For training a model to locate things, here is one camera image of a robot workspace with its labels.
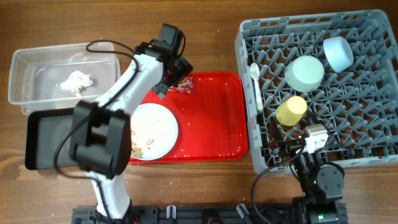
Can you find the black plastic bin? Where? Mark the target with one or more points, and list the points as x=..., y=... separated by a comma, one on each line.
x=45, y=130

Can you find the pale green bowl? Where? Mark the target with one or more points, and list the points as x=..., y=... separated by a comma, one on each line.
x=304, y=74

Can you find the red plastic tray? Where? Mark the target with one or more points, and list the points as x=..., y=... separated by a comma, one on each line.
x=211, y=119

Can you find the peanuts on plate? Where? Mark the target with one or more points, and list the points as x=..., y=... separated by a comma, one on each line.
x=142, y=144

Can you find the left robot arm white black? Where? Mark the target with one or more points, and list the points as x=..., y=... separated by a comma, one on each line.
x=100, y=137

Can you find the red candy wrapper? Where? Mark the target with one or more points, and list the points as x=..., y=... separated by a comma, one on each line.
x=184, y=86

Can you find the clear plastic bin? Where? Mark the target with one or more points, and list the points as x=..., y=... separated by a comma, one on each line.
x=36, y=76

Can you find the yellow plastic cup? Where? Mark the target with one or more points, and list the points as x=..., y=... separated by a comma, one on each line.
x=290, y=112

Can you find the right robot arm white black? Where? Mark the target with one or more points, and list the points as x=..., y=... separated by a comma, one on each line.
x=321, y=182

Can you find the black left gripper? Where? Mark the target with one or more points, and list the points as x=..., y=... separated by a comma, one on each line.
x=184, y=68

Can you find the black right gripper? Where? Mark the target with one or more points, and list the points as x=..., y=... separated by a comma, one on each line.
x=292, y=147

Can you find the light blue plate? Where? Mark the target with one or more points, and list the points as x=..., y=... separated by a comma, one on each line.
x=159, y=121

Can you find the white plastic spoon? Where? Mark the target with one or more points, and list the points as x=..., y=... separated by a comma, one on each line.
x=255, y=73

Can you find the white tissue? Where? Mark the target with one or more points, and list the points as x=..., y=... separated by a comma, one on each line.
x=76, y=82

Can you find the grey dishwasher rack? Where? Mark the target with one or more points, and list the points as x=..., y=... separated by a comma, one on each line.
x=358, y=105

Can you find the light blue bowl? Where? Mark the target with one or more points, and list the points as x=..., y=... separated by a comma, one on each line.
x=338, y=53

